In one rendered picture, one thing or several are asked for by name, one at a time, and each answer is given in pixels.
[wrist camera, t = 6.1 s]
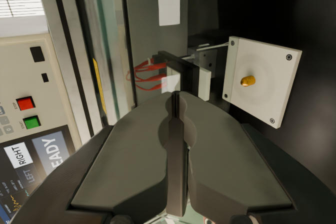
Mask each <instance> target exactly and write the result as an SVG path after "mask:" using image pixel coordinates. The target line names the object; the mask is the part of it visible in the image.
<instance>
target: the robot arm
mask: <svg viewBox="0 0 336 224"><path fill-rule="evenodd" d="M175 107H176V116H177V118H180V119H181V120H182V121H183V123H184V137H183V138H184V141H185V142H186V143H187V144H188V145H189V146H190V148H191V149H190V150H189V153H188V181H187V183H188V191H189V199H190V205H191V207H192V208H193V210H194V211H195V212H197V213H198V214H200V215H202V216H204V217H205V218H207V219H209V220H210V221H212V222H214V223H216V224H336V195H335V194H334V193H333V192H332V191H331V190H330V189H329V188H328V187H327V186H326V185H325V184H324V183H323V182H322V181H321V180H320V179H319V178H318V177H316V176H315V175H314V174H313V173H312V172H311V171H310V170H308V169H307V168H306V167H305V166H303V165H302V164H301V163H300V162H298V161H297V160H296V159H294V158H293V157H292V156H290V155H289V154H288V153H286V152H285V151H284V150H282V149H281V148H280V147H279V146H277V145H276V144H275V143H273V142H272V141H271V140H269V139H268V138H267V137H265V136H264V135H263V134H261V133H260V132H259V131H258V130H256V129H255V128H254V127H252V126H251V125H250V124H248V123H243V124H241V123H239V122H238V121H237V120H236V119H235V118H233V117H232V116H231V115H229V114H228V113H227V112H225V111H223V110H222V109H220V108H218V107H217V106H215V105H213V104H211V103H209V102H207V101H205V100H202V99H200V98H198V97H196V96H194V95H192V94H190V93H188V92H186V91H181V92H177V93H174V92H169V91H166V92H164V93H162V94H160V95H158V96H156V97H154V98H152V99H151V100H149V101H147V102H145V103H143V104H141V105H139V106H138V107H136V108H134V109H133V110H131V111H130V112H128V113H127V114H126V115H124V116H123V117H122V118H121V119H120V120H118V121H117V122H116V123H115V124H114V125H106V126H105V127H103V128H102V129H101V130H100V131H99V132H98V133H96V134H95V135H94V136H93V137H92V138H90V139H89V140H88V141H87V142H86V143H85V144H83V145H82V146H81V147H80V148H79V149H78V150H76V151H75V152H74V153H73V154H72V155H71V156H69V157H68V158H67V159H66V160H65V161H63V162H62V163H61V164H60V165H59V166H58V167H57V168H55V169H54V170H53V171H52V172H51V173H50V174H49V175H48V176H47V177H46V178H45V179H44V180H43V181H42V182H41V183H40V184H39V185H38V186H37V187H36V189H35V190H34V191H33V192H32V193H31V194H30V195H29V197H28V198H27V199H26V200H25V201H24V203H23V204H22V205H21V207H20V208H19V209H18V210H17V212H16V213H15V215H14V216H13V217H12V219H11V220H10V222H9V223H8V224H144V223H145V222H147V221H148V220H150V219H152V218H153V217H155V216H157V215H158V214H160V213H161V212H163V211H164V209H165V208H166V206H167V200H168V155H167V151H166V150H165V148H164V146H165V144H166V143H167V142H168V141H169V121H170V120H171V119H172V118H174V117H175Z"/></svg>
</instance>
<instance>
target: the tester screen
mask: <svg viewBox="0 0 336 224"><path fill-rule="evenodd" d="M60 131H61V132H62V135H63V138H64V141H65V144H66V147H67V150H68V153H69V156H71V155H72V151H71V148H70V145H69V142H68V139H67V136H66V133H65V130H64V129H62V130H58V131H55V132H51V133H48V134H44V135H41V136H37V137H34V138H30V139H27V140H23V141H20V142H16V143H13V144H9V145H6V146H2V147H0V217H1V218H2V220H3V221H4V223H5V224H8V223H9V222H10V220H11V219H12V218H13V216H14V215H15V213H16V212H17V211H18V209H19V208H20V207H21V205H22V204H23V203H24V202H25V200H26V199H27V198H28V197H29V195H30V194H31V193H32V192H33V191H34V190H35V189H36V187H37V186H38V185H39V184H40V183H41V182H42V181H43V180H44V179H45V178H46V177H47V174H46V172H45V170H44V167H43V165H42V163H41V160H40V158H39V156H38V153H37V151H36V149H35V146H34V144H33V142H32V139H35V138H39V137H42V136H46V135H49V134H53V133H56V132H60ZM23 142H24V144H25V146H26V148H27V150H28V152H29V155H30V157H31V159H32V161H33V163H34V166H35V168H36V170H37V172H38V174H39V177H40V179H41V182H38V183H36V184H33V185H30V186H28V187H24V185H23V184H22V182H21V180H20V178H19V176H18V174H17V172H16V170H15V168H14V166H13V164H12V163H11V161H10V159H9V157H8V155H7V153H6V151H5V149H4V148H6V147H9V146H13V145H16V144H20V143H23Z"/></svg>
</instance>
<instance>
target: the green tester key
mask: <svg viewBox="0 0 336 224"><path fill-rule="evenodd" d="M24 122H25V124H26V126H27V129H28V130H29V129H32V128H36V127H39V126H40V124H39V122H38V119H37V117H32V118H28V119H25V120H24Z"/></svg>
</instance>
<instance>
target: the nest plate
mask: <svg viewBox="0 0 336 224"><path fill-rule="evenodd" d="M301 54H302V50H298V49H293V48H288V47H284V46H279V45H275V44H270V43H265V42H261V41H256V40H251V39H247V38H242V37H239V42H238V49H237V56H236V63H235V71H234V78H233V85H232V92H231V99H230V103H232V104H234V105H235V106H237V107H239V108H241V109H242V110H244V111H246V112H248V113H249V114H251V115H253V116H255V117H256V118H258V119H260V120H262V121H263V122H265V123H267V124H269V125H270V126H272V127H274V128H276V129H277V128H280V127H281V123H282V120H283V116H284V113H285V109H286V106H287V103H288V99H289V96H290V92H291V89H292V85H293V82H294V78H295V75H296V72H297V68H298V65H299V61H300V58H301ZM247 76H254V78H255V84H253V85H250V86H246V87H245V86H243V85H241V80H242V78H244V77H247Z"/></svg>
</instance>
